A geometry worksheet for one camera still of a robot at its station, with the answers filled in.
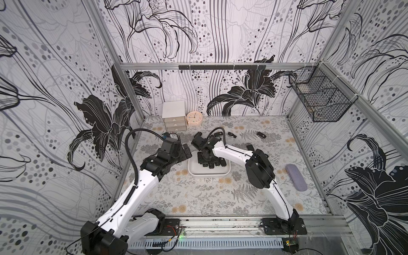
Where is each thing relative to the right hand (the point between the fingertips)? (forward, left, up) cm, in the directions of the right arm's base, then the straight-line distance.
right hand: (204, 159), depth 96 cm
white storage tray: (-8, +5, +2) cm, 9 cm away
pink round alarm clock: (+33, +9, +3) cm, 34 cm away
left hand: (-7, +9, +17) cm, 21 cm away
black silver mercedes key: (+19, -19, 0) cm, 27 cm away
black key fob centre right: (+9, -29, 0) cm, 31 cm away
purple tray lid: (-13, -51, +1) cm, 53 cm away
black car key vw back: (+19, -9, 0) cm, 21 cm away
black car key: (+19, -39, 0) cm, 43 cm away
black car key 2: (-3, -8, +2) cm, 8 cm away
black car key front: (-4, -4, 0) cm, 6 cm away
